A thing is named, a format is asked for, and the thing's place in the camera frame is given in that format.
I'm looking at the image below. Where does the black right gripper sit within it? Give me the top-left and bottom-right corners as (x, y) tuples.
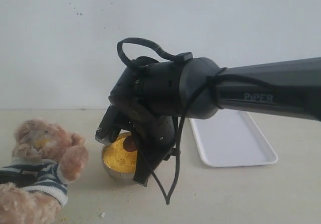
(109, 56), (161, 120)

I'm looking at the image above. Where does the brown teddy bear striped sweater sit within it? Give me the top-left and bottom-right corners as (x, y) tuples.
(1, 119), (89, 223)

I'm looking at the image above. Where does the dark wooden spoon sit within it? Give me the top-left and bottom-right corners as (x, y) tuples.
(123, 136), (137, 152)

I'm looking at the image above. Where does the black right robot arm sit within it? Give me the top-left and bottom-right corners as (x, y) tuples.
(109, 57), (320, 122)

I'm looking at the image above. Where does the yellow millet grain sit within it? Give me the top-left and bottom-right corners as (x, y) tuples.
(102, 132), (137, 173)

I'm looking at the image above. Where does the steel bowl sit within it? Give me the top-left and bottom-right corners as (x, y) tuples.
(101, 145), (135, 184)

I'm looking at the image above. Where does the white plastic tray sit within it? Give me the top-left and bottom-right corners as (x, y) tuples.
(190, 109), (278, 168)

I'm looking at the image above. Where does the black ribbon cable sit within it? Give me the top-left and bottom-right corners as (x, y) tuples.
(116, 37), (194, 70)

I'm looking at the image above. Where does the black round cable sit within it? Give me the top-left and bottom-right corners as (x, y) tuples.
(136, 67), (321, 206)

